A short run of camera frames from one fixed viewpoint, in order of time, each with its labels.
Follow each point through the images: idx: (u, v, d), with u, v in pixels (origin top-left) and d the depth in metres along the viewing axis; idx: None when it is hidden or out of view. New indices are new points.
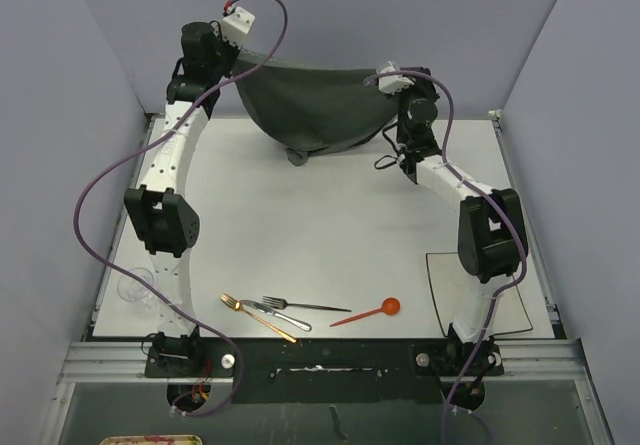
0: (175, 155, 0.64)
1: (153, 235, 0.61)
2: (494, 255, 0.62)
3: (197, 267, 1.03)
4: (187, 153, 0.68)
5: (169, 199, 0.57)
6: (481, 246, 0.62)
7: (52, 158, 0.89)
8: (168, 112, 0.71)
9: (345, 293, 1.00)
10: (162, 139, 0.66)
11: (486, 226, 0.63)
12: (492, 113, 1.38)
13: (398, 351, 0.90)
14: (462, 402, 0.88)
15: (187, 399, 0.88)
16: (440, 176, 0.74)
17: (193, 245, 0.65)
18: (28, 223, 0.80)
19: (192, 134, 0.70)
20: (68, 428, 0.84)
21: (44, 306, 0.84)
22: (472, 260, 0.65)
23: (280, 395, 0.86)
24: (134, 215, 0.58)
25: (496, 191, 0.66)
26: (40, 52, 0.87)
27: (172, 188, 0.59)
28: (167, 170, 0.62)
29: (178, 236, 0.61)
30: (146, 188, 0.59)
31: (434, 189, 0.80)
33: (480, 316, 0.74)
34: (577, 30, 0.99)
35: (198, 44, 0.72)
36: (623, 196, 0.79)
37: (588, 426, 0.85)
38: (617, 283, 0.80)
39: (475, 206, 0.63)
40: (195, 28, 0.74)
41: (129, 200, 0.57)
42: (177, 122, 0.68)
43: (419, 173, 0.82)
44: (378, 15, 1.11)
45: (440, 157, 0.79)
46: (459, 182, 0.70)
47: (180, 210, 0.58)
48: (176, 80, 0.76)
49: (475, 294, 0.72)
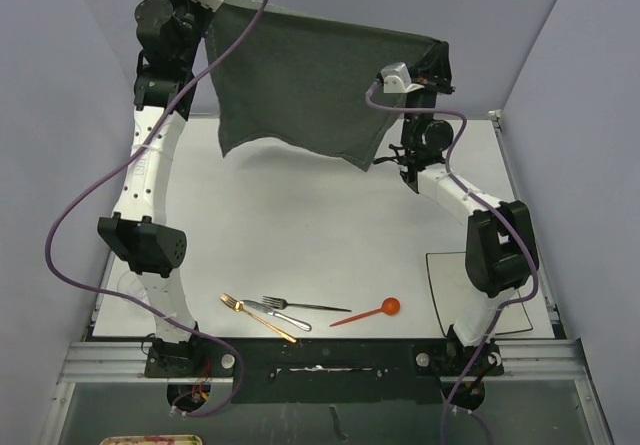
0: (149, 176, 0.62)
1: (135, 258, 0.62)
2: (504, 271, 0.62)
3: (197, 267, 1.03)
4: (162, 168, 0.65)
5: (147, 228, 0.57)
6: (492, 261, 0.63)
7: (52, 156, 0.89)
8: (137, 120, 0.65)
9: (344, 294, 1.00)
10: (133, 156, 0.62)
11: (496, 241, 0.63)
12: (492, 113, 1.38)
13: (398, 351, 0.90)
14: (462, 402, 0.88)
15: (187, 399, 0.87)
16: (445, 187, 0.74)
17: (179, 264, 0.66)
18: (28, 221, 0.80)
19: (167, 145, 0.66)
20: (68, 428, 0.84)
21: (43, 307, 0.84)
22: (482, 273, 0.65)
23: (280, 395, 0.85)
24: (114, 244, 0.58)
25: (504, 203, 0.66)
26: (39, 49, 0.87)
27: (148, 217, 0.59)
28: (142, 194, 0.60)
29: (162, 260, 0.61)
30: (122, 217, 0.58)
31: (435, 197, 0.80)
33: (482, 326, 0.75)
34: (577, 29, 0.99)
35: (158, 37, 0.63)
36: (623, 195, 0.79)
37: (588, 425, 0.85)
38: (617, 284, 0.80)
39: (485, 221, 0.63)
40: (154, 15, 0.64)
41: (105, 230, 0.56)
42: (148, 135, 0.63)
43: (421, 183, 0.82)
44: (377, 13, 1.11)
45: (443, 167, 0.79)
46: (465, 194, 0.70)
47: (159, 238, 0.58)
48: (143, 76, 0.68)
49: (480, 305, 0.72)
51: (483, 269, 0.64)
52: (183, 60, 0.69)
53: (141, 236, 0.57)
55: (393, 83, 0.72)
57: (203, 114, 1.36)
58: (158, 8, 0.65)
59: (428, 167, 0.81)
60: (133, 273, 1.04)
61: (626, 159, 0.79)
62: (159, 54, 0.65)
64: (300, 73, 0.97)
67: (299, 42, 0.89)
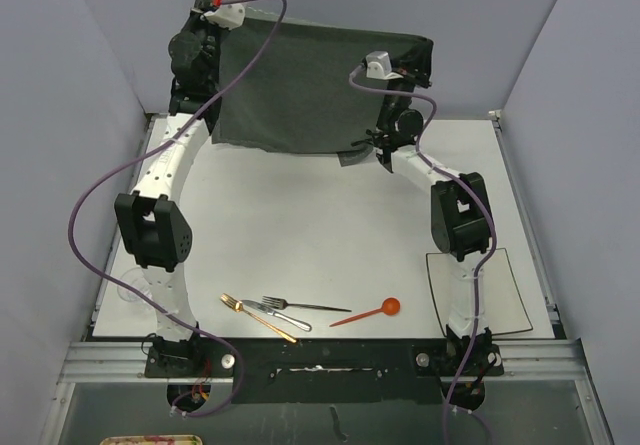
0: (172, 164, 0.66)
1: (140, 247, 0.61)
2: (463, 234, 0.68)
3: (198, 268, 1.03)
4: (184, 164, 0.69)
5: (163, 206, 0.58)
6: (452, 226, 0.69)
7: (53, 158, 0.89)
8: (169, 122, 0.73)
9: (345, 294, 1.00)
10: (162, 146, 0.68)
11: (455, 207, 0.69)
12: (492, 113, 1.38)
13: (398, 351, 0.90)
14: (462, 402, 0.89)
15: (187, 399, 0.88)
16: (414, 164, 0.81)
17: (184, 260, 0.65)
18: (28, 223, 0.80)
19: (192, 145, 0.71)
20: (68, 428, 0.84)
21: (43, 306, 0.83)
22: (446, 239, 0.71)
23: (281, 395, 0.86)
24: (124, 223, 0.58)
25: (462, 174, 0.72)
26: (40, 51, 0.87)
27: (165, 196, 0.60)
28: (163, 177, 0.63)
29: (168, 249, 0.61)
30: (138, 194, 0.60)
31: (408, 176, 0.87)
33: (469, 304, 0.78)
34: (576, 29, 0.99)
35: (190, 70, 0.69)
36: (623, 195, 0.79)
37: (588, 426, 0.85)
38: (617, 284, 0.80)
39: (442, 190, 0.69)
40: (184, 47, 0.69)
41: (120, 205, 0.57)
42: (177, 133, 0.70)
43: (395, 162, 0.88)
44: (378, 12, 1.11)
45: (413, 146, 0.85)
46: (429, 168, 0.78)
47: (172, 218, 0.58)
48: (178, 92, 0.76)
49: (458, 277, 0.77)
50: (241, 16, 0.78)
51: (445, 234, 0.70)
52: (212, 83, 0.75)
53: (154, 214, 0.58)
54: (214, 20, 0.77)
55: (374, 69, 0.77)
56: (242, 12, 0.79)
57: None
58: (188, 42, 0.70)
59: (398, 149, 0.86)
60: (133, 273, 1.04)
61: (624, 160, 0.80)
62: (191, 81, 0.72)
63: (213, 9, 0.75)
64: (295, 68, 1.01)
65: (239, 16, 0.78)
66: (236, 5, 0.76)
67: (295, 46, 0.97)
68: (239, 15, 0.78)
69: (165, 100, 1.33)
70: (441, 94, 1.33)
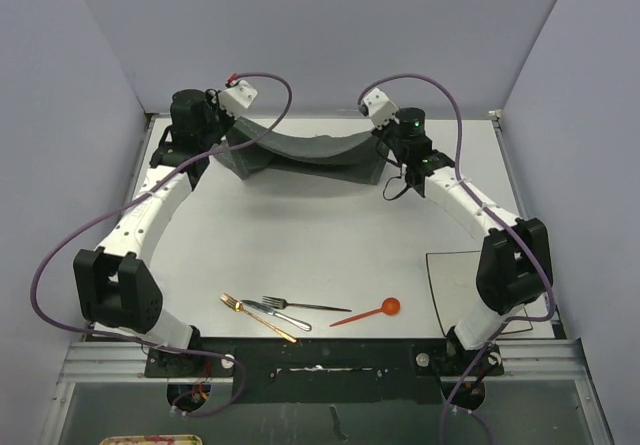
0: (145, 219, 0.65)
1: (100, 311, 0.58)
2: (517, 292, 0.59)
3: (197, 268, 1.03)
4: (160, 218, 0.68)
5: (127, 264, 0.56)
6: (504, 283, 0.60)
7: (52, 158, 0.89)
8: (148, 174, 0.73)
9: (346, 294, 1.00)
10: (137, 199, 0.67)
11: (511, 262, 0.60)
12: (492, 113, 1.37)
13: (398, 351, 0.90)
14: (462, 402, 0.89)
15: (186, 399, 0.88)
16: (457, 196, 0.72)
17: (150, 324, 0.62)
18: (26, 222, 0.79)
19: (170, 198, 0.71)
20: (68, 428, 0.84)
21: (43, 307, 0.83)
22: (493, 292, 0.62)
23: (279, 395, 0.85)
24: (85, 282, 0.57)
25: (520, 220, 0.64)
26: (39, 50, 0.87)
27: (133, 252, 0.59)
28: (133, 232, 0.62)
29: (130, 315, 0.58)
30: (102, 251, 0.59)
31: (440, 204, 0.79)
33: (486, 333, 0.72)
34: (577, 28, 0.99)
35: (187, 112, 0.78)
36: (624, 194, 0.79)
37: (588, 426, 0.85)
38: (617, 285, 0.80)
39: (501, 241, 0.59)
40: (188, 97, 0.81)
41: (80, 262, 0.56)
42: (155, 186, 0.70)
43: (428, 189, 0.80)
44: (378, 11, 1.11)
45: (453, 172, 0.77)
46: (480, 208, 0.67)
47: (134, 281, 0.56)
48: (163, 147, 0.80)
49: (487, 317, 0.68)
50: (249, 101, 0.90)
51: (495, 288, 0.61)
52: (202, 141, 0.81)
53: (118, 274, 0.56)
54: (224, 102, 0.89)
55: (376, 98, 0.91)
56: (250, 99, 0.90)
57: None
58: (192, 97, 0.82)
59: (436, 171, 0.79)
60: None
61: (625, 159, 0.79)
62: (183, 128, 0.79)
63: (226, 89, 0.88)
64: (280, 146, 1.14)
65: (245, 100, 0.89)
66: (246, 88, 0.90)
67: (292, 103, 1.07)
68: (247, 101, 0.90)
69: (165, 100, 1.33)
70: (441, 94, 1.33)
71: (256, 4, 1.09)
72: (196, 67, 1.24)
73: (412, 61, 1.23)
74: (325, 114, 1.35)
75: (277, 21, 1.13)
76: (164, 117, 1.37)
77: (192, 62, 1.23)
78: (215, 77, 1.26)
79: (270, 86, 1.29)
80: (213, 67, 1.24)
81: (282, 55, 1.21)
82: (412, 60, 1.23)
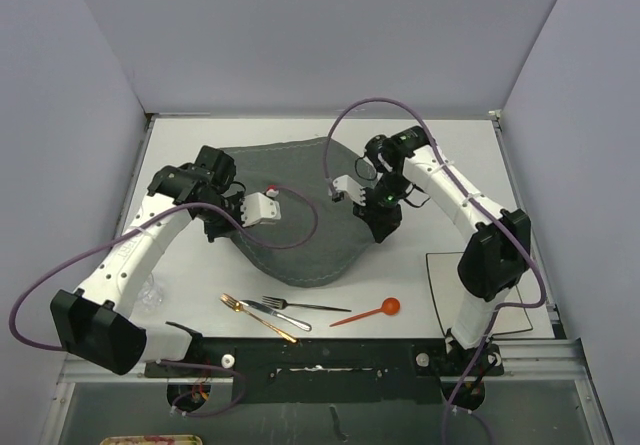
0: (131, 259, 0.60)
1: (78, 349, 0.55)
2: (498, 277, 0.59)
3: (197, 269, 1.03)
4: (149, 255, 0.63)
5: (103, 317, 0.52)
6: (487, 273, 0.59)
7: (52, 159, 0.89)
8: (144, 204, 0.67)
9: (345, 294, 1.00)
10: (125, 236, 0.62)
11: (495, 253, 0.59)
12: (492, 113, 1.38)
13: (397, 351, 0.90)
14: (462, 402, 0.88)
15: (187, 399, 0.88)
16: (439, 181, 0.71)
17: (129, 366, 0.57)
18: (26, 222, 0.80)
19: (164, 234, 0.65)
20: (69, 427, 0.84)
21: (42, 307, 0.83)
22: (479, 283, 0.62)
23: (280, 396, 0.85)
24: (59, 323, 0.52)
25: (505, 212, 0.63)
26: (38, 51, 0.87)
27: (111, 302, 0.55)
28: (115, 275, 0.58)
29: (106, 359, 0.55)
30: (80, 295, 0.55)
31: (419, 186, 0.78)
33: (480, 327, 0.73)
34: (577, 29, 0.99)
35: (215, 153, 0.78)
36: (624, 194, 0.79)
37: (588, 426, 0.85)
38: (617, 286, 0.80)
39: (486, 236, 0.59)
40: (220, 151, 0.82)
41: (57, 306, 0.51)
42: (148, 220, 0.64)
43: (410, 172, 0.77)
44: (377, 11, 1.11)
45: (430, 151, 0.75)
46: (465, 199, 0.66)
47: (110, 334, 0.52)
48: (167, 169, 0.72)
49: (477, 309, 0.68)
50: (267, 214, 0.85)
51: (478, 276, 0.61)
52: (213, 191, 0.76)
53: (93, 325, 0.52)
54: (250, 205, 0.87)
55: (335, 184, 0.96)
56: (271, 215, 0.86)
57: (202, 114, 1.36)
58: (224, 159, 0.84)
59: (415, 151, 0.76)
60: None
61: (626, 159, 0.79)
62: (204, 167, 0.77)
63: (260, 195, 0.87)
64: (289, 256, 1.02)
65: (267, 212, 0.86)
66: (274, 205, 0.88)
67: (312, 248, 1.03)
68: (267, 213, 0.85)
69: (165, 100, 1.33)
70: (441, 94, 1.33)
71: (256, 5, 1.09)
72: (196, 67, 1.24)
73: (412, 61, 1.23)
74: (325, 115, 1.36)
75: (276, 21, 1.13)
76: (164, 117, 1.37)
77: (192, 63, 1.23)
78: (215, 77, 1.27)
79: (270, 86, 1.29)
80: (214, 66, 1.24)
81: (282, 55, 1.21)
82: (412, 60, 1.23)
